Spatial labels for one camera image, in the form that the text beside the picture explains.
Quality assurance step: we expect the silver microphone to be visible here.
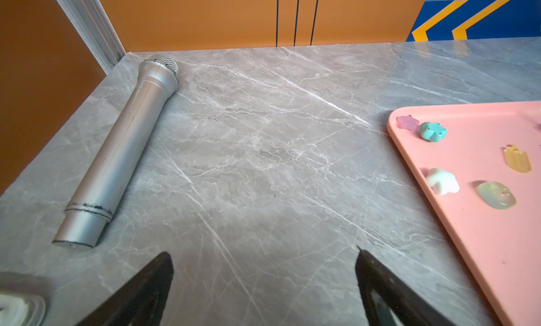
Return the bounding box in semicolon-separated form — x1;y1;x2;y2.
52;54;179;250

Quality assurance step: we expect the left aluminium corner post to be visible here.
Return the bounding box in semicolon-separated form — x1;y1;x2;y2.
56;0;126;74

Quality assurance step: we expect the yellow popsicle candy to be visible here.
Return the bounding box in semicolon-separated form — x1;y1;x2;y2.
504;145;532;173

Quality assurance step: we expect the pink plastic tray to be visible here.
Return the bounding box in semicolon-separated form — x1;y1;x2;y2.
387;101;540;325

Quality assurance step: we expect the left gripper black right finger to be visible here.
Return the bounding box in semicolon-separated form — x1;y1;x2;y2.
355;249;453;325

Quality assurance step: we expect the white star candy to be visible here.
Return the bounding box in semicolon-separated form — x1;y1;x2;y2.
426;168;460;195

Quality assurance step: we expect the purple star candy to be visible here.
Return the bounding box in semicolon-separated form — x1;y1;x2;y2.
396;115;420;131

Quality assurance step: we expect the teal flower candy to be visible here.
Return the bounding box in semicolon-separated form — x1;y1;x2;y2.
420;122;448;143

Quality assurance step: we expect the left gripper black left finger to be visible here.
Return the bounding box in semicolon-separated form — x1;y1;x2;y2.
78;252;174;325

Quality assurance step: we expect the pale green oval candy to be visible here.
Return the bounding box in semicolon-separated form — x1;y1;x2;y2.
476;182;516;210

